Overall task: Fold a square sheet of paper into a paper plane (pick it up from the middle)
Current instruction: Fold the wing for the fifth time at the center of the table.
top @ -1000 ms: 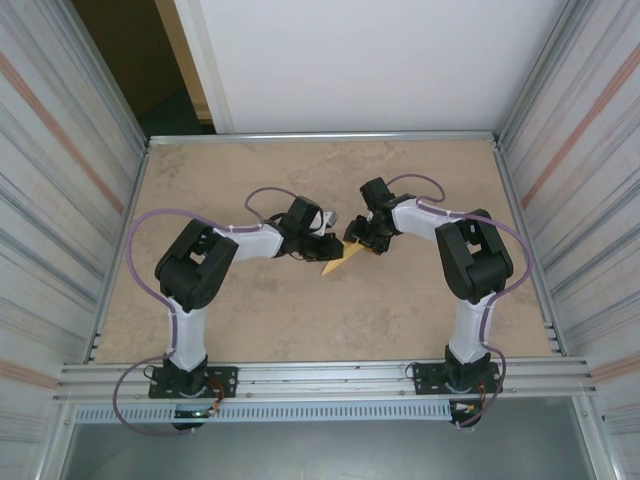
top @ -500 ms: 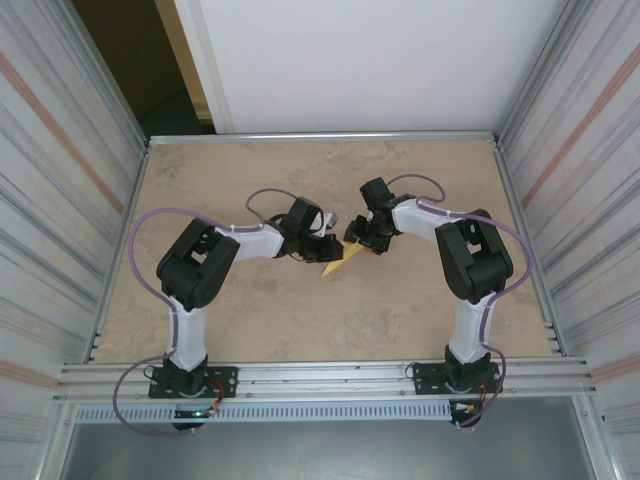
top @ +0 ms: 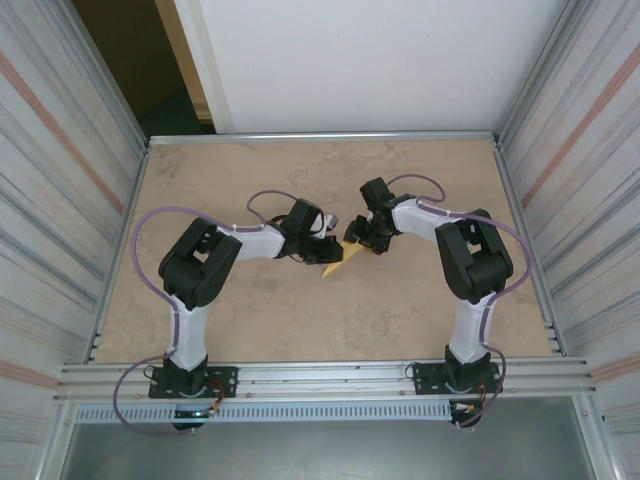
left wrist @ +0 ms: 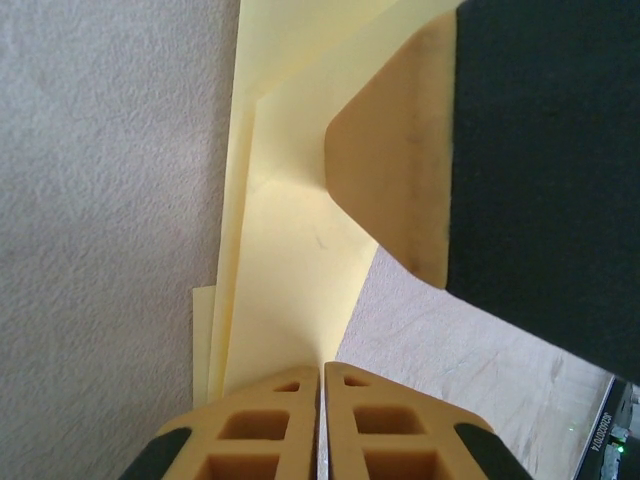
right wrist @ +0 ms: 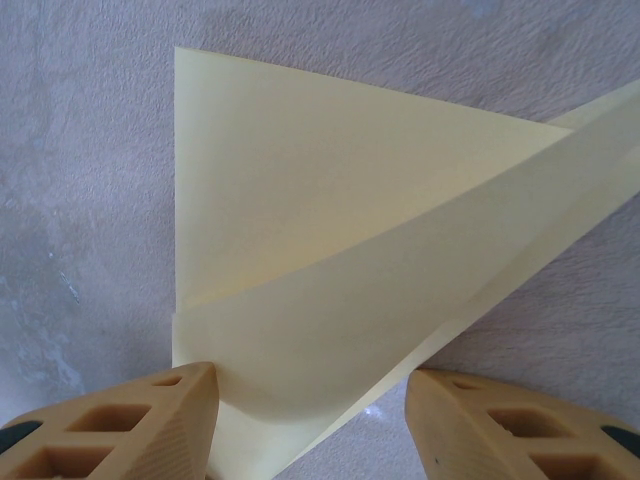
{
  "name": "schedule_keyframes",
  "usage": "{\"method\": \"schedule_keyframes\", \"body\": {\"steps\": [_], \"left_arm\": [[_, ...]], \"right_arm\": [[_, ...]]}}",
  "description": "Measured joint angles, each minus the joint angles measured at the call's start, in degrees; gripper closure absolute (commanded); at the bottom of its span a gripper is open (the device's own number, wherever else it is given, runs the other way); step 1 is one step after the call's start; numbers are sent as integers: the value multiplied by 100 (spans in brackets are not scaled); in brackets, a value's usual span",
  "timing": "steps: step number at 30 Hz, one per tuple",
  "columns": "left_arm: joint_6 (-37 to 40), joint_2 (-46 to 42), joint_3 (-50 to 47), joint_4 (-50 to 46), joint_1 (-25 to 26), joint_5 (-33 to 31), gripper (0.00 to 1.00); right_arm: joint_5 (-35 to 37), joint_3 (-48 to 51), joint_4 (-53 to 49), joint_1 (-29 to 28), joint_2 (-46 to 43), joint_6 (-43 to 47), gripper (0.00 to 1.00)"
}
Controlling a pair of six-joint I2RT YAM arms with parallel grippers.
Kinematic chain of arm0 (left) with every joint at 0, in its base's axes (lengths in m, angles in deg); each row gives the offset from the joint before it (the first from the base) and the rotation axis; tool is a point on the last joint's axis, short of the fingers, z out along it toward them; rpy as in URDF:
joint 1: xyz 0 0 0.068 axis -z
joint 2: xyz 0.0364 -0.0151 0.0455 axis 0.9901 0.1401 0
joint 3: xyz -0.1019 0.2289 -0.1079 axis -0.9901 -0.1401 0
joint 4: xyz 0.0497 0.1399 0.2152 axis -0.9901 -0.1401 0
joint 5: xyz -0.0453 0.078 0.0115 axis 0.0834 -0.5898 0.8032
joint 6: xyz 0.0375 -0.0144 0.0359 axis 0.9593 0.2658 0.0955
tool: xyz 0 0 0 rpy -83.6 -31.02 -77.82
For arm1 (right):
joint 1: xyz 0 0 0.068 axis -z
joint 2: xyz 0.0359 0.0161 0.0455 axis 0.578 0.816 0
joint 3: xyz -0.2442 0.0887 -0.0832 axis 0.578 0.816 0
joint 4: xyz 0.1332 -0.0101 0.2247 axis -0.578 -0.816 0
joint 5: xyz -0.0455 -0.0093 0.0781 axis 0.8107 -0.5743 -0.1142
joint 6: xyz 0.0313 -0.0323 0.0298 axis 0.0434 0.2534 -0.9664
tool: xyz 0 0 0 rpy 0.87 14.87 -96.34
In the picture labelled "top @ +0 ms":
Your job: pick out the aluminium corner post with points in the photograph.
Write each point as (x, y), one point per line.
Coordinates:
(536, 75)

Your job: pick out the aluminium table side rail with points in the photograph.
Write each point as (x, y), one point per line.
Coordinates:
(135, 190)
(511, 190)

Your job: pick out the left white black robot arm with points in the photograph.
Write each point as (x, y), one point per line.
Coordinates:
(200, 260)

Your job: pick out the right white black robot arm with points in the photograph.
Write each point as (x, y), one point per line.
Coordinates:
(480, 260)

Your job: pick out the small circuit board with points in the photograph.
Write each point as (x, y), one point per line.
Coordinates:
(195, 413)
(467, 408)

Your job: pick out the aluminium rear frame bar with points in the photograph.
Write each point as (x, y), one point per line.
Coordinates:
(320, 137)

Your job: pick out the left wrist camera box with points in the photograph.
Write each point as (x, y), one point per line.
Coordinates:
(329, 224)

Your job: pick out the grey metal panel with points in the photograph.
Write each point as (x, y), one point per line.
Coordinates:
(320, 455)

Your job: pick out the long aluminium mounting rail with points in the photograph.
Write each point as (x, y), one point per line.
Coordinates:
(320, 372)

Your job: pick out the yellow paper sheet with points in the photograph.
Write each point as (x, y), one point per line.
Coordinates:
(340, 262)

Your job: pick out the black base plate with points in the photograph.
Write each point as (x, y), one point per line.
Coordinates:
(225, 380)

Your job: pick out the white door frame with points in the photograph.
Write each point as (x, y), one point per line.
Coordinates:
(210, 75)

